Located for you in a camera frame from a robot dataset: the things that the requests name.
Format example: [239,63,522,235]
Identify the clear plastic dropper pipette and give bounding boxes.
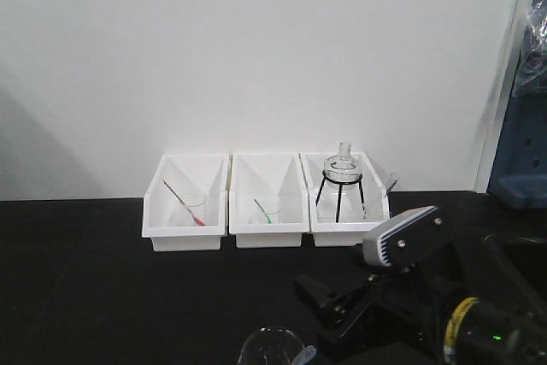
[291,345,317,365]

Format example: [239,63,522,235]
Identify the red tipped glass rod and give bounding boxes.
[163,180,206,227]

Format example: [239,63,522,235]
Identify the grey pegboard drying rack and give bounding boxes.
[488,3,546,209]

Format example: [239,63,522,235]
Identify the clear glass beaker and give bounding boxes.
[238,327,304,365]

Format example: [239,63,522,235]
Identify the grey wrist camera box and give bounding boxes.
[362,206,446,268]

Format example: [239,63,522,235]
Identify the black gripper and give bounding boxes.
[293,236,514,360]

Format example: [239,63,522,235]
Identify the white storage bin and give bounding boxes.
[142,154,230,252]
[228,153,309,249]
[300,151,391,247]

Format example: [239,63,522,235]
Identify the right white storage bin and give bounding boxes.
[300,151,391,247]

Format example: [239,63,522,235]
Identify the black wire tripod stand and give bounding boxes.
[315,170,364,223]

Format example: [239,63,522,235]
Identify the black robot arm yellow ring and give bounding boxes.
[439,296,547,365]

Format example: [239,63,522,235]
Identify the black lab sink basin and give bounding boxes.
[482,234,546,302]

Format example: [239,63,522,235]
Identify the middle white storage bin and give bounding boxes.
[228,153,309,249]

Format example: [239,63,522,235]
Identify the left white storage bin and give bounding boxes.
[142,154,230,252]

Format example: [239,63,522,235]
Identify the green tipped glass rod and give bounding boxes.
[253,198,273,224]

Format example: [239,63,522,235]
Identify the clear glass flask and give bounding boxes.
[322,142,363,196]

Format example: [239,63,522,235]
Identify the clear plastic bag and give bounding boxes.
[512,0,546,97]

